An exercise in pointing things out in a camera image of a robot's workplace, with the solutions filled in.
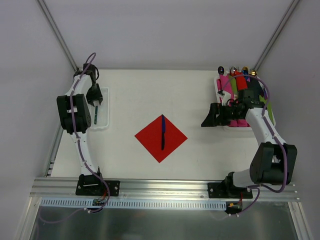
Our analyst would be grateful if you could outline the green handled spoon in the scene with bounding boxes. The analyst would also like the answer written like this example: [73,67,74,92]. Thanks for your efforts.
[94,106,98,125]

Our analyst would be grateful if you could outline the dark blue knife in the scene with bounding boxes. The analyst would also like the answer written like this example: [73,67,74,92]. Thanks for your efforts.
[161,114,166,151]

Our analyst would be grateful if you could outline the red paper napkin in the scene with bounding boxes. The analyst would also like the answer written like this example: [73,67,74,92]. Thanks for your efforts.
[135,115,188,163]

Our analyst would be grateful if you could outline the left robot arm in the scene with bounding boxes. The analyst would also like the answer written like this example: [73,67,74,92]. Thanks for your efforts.
[56,63,105,195]

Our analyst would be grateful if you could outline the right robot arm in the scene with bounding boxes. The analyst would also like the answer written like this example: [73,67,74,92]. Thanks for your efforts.
[201,89,298,198]

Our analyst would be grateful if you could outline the pink napkin roll lower middle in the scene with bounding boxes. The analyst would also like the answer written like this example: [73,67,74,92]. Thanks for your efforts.
[228,119,249,128]

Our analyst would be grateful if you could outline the pink napkin roll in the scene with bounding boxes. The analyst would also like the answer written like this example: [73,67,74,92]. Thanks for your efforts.
[228,119,249,128]
[217,74,233,94]

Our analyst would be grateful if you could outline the pink napkin roll upper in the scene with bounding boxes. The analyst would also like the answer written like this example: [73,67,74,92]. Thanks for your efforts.
[217,74,233,94]

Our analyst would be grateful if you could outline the green napkin roll left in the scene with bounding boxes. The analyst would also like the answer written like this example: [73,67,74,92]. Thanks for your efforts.
[227,74,238,96]

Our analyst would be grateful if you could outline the green napkin roll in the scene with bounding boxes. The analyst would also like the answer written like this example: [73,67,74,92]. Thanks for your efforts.
[227,74,238,96]
[259,95,276,126]

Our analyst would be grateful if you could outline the red napkin roll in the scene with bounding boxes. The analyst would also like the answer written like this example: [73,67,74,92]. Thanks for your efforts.
[235,70,248,91]

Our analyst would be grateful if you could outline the dark navy napkin roll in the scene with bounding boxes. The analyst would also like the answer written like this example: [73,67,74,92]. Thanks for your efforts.
[247,76,263,98]

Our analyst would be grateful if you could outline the green napkin roll right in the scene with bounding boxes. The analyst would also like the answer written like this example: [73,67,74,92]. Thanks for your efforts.
[259,95,276,126]

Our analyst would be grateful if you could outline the white perforated utensil tray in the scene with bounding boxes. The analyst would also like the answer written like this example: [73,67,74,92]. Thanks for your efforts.
[88,87,110,131]

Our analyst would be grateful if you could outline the white tray of rolls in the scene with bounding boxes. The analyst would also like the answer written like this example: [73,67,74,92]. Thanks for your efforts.
[212,71,277,131]

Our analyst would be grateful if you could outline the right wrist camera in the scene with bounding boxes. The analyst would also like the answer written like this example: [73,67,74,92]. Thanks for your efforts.
[217,90,233,105]

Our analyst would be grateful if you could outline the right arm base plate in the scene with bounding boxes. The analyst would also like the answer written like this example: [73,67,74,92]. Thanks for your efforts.
[207,181,253,199]

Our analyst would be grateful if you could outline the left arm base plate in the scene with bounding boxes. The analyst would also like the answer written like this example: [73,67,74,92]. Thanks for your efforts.
[75,174,120,197]

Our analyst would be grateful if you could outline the white slotted cable duct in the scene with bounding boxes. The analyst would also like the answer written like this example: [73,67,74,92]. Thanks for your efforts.
[40,197,227,211]

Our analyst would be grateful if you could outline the left frame post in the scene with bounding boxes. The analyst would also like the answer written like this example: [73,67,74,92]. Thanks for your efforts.
[36,0,78,71]

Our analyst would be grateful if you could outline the frame post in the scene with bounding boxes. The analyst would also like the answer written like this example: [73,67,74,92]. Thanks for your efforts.
[36,0,78,71]
[253,0,301,71]

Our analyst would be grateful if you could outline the right frame post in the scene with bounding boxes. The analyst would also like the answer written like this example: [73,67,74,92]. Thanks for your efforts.
[253,0,301,71]

